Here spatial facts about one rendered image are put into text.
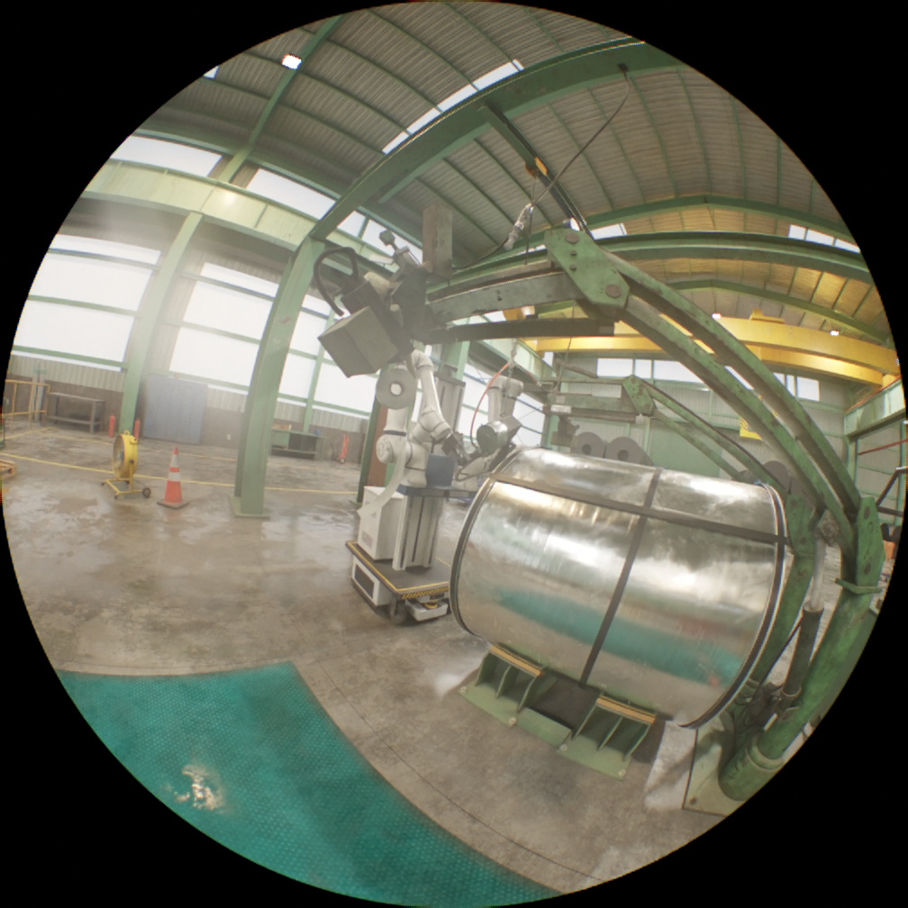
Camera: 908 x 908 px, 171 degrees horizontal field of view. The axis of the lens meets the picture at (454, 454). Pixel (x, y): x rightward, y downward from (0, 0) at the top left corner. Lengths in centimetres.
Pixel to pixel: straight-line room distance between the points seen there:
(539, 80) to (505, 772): 375
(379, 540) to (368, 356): 163
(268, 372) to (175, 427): 662
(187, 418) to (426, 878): 1015
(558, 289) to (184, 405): 987
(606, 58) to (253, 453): 484
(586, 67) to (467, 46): 924
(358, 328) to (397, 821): 164
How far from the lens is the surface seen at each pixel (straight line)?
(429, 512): 231
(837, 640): 155
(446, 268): 129
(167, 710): 167
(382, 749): 150
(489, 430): 149
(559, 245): 99
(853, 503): 133
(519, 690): 189
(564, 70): 257
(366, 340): 91
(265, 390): 391
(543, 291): 96
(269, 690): 169
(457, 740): 158
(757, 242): 402
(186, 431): 1016
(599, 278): 92
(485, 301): 103
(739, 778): 183
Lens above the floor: 127
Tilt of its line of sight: 1 degrees down
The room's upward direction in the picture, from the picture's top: 10 degrees clockwise
